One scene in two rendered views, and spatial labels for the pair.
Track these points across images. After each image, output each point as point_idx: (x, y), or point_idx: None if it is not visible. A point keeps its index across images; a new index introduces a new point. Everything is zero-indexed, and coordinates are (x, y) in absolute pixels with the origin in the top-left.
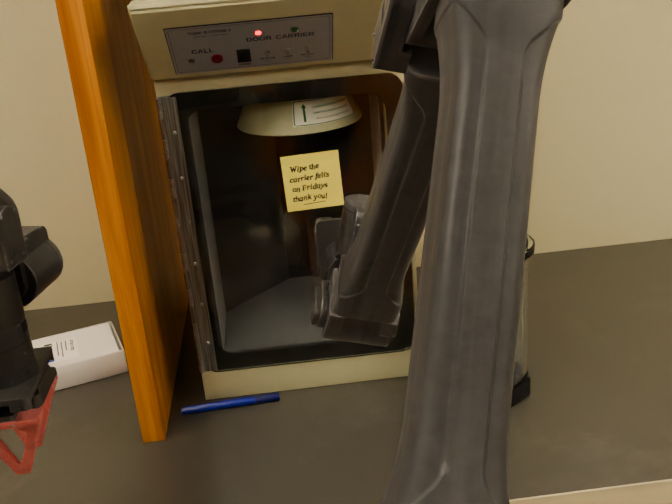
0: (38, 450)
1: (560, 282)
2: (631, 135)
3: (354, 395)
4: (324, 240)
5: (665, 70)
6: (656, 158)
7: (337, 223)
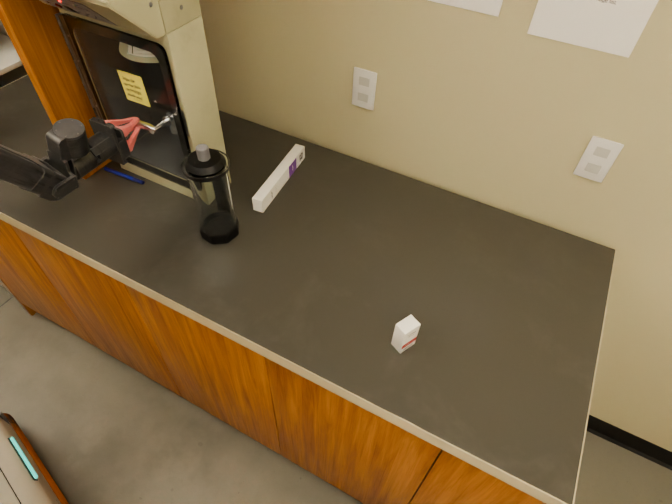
0: None
1: (345, 187)
2: (442, 116)
3: (169, 199)
4: (94, 129)
5: (475, 82)
6: (457, 138)
7: (97, 124)
